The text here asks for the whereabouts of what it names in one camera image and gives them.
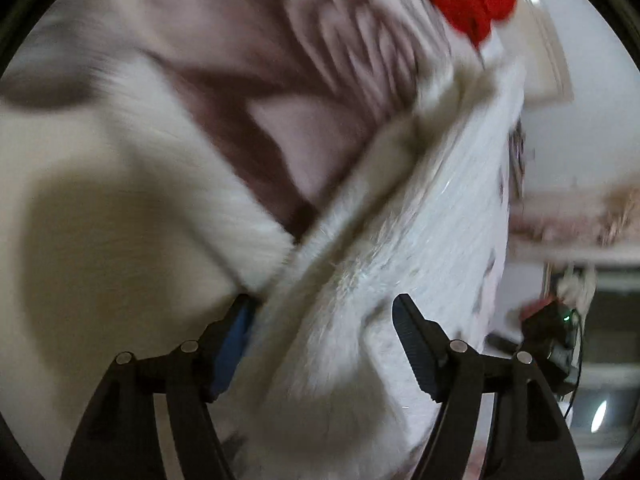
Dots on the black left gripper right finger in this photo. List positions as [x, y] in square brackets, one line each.
[527, 437]

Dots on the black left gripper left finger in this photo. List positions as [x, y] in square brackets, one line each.
[117, 436]

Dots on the white fluffy knit sweater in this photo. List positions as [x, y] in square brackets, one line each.
[324, 390]

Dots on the black device with green light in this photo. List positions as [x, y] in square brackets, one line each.
[552, 332]

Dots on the grey floral fleece blanket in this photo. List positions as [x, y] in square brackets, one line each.
[158, 157]

